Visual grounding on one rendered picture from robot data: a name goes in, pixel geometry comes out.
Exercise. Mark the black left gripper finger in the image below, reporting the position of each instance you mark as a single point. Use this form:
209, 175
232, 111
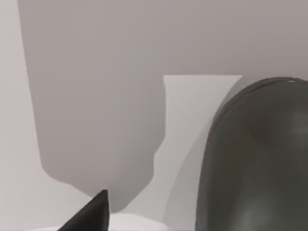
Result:
95, 214

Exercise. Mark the dark grey rounded object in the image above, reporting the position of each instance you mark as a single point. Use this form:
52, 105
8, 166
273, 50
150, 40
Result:
255, 158

